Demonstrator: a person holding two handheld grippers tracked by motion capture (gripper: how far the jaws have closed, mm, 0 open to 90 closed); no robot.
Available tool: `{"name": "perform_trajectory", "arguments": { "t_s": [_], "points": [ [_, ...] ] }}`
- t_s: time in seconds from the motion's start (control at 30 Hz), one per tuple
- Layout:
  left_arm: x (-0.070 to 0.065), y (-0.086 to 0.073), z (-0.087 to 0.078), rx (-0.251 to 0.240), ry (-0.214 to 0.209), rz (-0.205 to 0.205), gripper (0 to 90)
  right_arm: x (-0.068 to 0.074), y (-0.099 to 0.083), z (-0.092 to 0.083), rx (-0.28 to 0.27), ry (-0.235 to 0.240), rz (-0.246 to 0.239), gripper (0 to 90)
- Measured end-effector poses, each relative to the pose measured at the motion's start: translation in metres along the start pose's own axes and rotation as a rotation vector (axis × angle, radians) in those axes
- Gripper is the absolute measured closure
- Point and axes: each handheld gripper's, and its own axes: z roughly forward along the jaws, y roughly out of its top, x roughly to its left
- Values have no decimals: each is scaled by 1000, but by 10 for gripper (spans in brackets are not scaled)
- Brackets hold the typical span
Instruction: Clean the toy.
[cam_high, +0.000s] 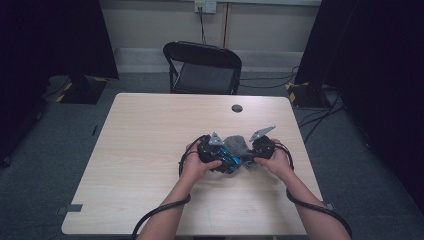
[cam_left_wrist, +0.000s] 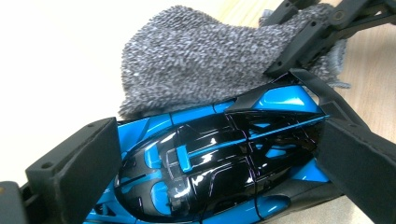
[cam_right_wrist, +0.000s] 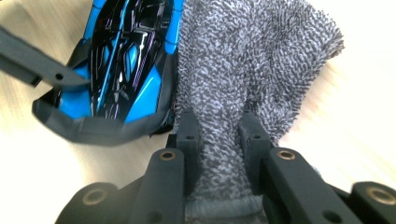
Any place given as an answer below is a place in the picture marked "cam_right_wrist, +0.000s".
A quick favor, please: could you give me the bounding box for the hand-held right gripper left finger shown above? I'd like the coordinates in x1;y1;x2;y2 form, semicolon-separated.
166;108;204;196

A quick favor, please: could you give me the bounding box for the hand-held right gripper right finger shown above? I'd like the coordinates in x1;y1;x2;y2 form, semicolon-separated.
237;111;276;196

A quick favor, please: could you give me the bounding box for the gray terry cloth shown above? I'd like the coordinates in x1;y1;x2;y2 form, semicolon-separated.
172;0;346;224

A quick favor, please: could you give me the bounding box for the blue toy car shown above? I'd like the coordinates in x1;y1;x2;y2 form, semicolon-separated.
32;0;185;147

